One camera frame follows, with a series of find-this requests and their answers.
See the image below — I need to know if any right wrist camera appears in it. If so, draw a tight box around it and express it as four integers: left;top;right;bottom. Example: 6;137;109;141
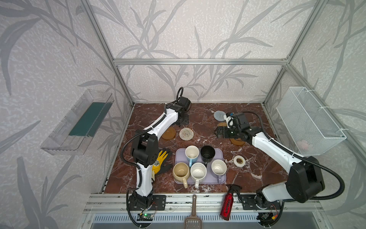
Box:
224;113;235;128

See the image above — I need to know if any white mug front centre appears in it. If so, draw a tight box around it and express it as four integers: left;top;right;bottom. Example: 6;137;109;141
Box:
190;163;207;189

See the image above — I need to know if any white mug lavender handle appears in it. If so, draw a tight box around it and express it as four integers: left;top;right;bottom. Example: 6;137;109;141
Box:
211;159;227;184

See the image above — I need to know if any tan woven rattan coaster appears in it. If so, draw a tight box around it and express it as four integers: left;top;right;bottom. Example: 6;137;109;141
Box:
217;122;227;127

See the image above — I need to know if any white mug blue outside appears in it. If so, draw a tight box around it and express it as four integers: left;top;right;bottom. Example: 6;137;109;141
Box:
185;146;200;167

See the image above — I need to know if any white wire mesh basket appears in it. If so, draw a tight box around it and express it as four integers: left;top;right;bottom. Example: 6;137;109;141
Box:
276;87;347;156

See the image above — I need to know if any red spray bottle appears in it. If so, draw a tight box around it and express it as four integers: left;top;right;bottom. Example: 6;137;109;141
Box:
220;184;242;221

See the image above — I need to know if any right circuit board with wires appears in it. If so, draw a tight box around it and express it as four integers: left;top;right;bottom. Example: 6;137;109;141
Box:
257;212;278;222

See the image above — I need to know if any white tape roll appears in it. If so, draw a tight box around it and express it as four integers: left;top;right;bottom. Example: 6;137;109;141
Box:
233;155;246;168

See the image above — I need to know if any black mug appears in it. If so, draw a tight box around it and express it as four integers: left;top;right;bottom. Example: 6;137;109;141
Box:
200;146;215;166

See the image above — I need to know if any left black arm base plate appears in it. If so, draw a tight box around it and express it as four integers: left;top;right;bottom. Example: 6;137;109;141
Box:
127;194;166;211

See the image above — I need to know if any green lit circuit board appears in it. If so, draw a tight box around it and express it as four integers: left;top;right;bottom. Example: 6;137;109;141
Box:
136;213;155;221

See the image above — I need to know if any pink object in basket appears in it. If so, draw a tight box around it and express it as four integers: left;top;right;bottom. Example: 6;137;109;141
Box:
296;140;310;151

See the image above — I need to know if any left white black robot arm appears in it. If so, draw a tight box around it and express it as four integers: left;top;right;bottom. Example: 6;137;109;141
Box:
120;96;191;206

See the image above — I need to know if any brown wooden coaster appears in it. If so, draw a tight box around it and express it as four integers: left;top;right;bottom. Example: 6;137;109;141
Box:
161;127;176;140
230;138;245;146

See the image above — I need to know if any grey blue round coaster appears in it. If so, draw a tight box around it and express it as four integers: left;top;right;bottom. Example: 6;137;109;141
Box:
213;111;226;122

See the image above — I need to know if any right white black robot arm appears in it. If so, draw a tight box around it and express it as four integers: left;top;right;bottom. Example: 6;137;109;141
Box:
214;111;346;208

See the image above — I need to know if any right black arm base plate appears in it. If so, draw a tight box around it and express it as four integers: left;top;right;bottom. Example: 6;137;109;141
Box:
238;193;281;210

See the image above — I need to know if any brown litter scoop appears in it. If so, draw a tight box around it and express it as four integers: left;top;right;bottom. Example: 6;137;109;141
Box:
184;194;203;229

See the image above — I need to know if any green mat in shelf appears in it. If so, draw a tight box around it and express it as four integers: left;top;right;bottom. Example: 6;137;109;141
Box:
69;102;112;137

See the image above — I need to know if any clear plastic wall shelf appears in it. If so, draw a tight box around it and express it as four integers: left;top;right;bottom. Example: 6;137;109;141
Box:
41;89;114;156

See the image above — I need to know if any beige mug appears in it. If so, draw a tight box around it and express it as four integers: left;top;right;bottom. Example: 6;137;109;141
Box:
173;162;190;189

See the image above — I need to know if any white woven spiral coaster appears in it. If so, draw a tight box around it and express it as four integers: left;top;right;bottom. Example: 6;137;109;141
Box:
179;128;194;141

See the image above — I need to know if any yellow black work glove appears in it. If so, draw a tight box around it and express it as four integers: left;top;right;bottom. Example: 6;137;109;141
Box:
152;148;173;181

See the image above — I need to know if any lavender plastic tray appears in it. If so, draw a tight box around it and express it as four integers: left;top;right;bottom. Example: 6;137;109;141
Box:
174;147;227;185

